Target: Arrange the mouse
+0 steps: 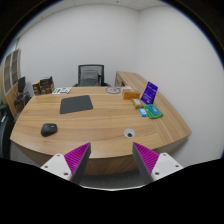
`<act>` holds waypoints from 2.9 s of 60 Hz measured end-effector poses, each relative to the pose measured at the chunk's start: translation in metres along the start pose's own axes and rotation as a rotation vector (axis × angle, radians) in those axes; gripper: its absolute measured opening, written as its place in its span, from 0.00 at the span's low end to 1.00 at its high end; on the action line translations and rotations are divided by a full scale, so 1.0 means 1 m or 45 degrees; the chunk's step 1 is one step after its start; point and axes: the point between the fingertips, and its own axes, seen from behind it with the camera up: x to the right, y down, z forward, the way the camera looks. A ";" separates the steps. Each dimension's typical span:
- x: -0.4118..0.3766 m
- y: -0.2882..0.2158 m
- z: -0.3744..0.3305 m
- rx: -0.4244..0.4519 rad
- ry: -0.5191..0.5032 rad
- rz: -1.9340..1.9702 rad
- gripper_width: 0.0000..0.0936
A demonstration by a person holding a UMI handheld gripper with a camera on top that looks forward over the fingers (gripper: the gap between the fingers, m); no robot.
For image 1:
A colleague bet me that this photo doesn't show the wooden bookshelf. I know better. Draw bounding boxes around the wooden bookshelf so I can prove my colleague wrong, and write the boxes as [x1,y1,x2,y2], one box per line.
[0,49,21,117]

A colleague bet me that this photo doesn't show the small tan box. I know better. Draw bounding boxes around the small tan box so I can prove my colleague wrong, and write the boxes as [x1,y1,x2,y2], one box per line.
[131,98,143,109]

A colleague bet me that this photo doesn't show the desk cable grommet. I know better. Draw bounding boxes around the desk cable grommet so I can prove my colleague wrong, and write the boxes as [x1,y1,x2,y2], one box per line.
[124,129,135,138]

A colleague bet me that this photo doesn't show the black computer mouse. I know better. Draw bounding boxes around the black computer mouse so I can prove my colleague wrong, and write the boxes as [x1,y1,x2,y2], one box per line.
[41,123,57,137]

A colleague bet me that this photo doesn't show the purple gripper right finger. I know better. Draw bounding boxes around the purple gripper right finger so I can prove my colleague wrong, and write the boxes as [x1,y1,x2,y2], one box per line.
[132,142,183,183]

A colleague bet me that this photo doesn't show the white green leaflet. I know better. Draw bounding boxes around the white green leaflet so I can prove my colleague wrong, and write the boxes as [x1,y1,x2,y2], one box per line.
[52,87,72,94]

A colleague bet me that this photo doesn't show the wooden side cabinet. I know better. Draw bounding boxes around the wooden side cabinet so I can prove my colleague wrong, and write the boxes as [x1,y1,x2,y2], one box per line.
[115,71,147,91]

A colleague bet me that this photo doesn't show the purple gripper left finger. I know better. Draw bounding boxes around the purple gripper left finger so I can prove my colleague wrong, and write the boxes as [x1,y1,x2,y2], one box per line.
[41,142,91,185]

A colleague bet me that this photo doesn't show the small blue box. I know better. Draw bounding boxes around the small blue box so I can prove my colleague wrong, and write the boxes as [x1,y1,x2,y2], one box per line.
[139,108,147,117]

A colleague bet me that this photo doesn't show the black mesh office chair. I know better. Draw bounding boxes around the black mesh office chair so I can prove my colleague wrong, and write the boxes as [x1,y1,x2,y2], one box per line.
[75,64,108,87]

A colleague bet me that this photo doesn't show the dark grey mouse pad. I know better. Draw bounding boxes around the dark grey mouse pad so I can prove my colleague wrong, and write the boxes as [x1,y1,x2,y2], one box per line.
[60,95,93,114]

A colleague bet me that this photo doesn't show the orange cardboard box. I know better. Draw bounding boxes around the orange cardboard box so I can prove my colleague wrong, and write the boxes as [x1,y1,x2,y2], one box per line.
[122,89,140,100]

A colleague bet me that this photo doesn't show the round grey coaster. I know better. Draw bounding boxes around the round grey coaster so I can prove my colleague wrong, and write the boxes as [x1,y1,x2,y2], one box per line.
[106,87,121,94]

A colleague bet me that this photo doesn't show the black side chair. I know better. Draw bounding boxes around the black side chair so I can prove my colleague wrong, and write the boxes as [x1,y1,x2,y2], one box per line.
[14,77,30,105]

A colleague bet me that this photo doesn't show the dark brown cardboard boxes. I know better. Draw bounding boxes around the dark brown cardboard boxes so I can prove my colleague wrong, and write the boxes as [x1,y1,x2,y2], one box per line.
[32,77,54,96]

